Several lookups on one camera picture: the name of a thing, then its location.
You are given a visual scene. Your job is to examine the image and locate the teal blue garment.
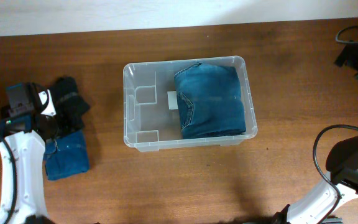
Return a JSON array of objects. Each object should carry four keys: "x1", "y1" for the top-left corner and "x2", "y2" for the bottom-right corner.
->
[{"x1": 43, "y1": 130, "x2": 90, "y2": 181}]

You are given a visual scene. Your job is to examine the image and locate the dark blue jeans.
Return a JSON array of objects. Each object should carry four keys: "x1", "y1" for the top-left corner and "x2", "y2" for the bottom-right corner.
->
[{"x1": 174, "y1": 63, "x2": 247, "y2": 139}]

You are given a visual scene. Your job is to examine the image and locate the black garment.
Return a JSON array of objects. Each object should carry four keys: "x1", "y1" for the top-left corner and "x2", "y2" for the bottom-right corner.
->
[
  {"x1": 0, "y1": 105, "x2": 14, "y2": 119},
  {"x1": 48, "y1": 77, "x2": 90, "y2": 135}
]

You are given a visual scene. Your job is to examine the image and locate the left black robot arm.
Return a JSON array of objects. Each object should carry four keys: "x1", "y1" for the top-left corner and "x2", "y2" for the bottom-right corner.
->
[{"x1": 0, "y1": 83, "x2": 58, "y2": 224}]

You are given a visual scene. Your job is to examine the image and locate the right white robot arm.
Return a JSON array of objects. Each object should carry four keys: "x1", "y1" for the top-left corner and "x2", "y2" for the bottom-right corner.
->
[{"x1": 272, "y1": 124, "x2": 358, "y2": 224}]

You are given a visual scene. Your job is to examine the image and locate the clear plastic storage bin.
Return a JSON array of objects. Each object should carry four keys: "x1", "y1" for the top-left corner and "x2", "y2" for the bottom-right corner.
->
[{"x1": 123, "y1": 55, "x2": 258, "y2": 152}]

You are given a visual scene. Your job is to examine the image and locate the white label in bin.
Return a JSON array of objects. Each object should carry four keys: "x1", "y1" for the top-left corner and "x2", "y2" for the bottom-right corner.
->
[{"x1": 167, "y1": 91, "x2": 178, "y2": 110}]

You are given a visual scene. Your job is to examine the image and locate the right black cable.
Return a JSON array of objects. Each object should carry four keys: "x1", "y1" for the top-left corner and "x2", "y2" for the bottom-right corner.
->
[{"x1": 311, "y1": 25, "x2": 358, "y2": 224}]

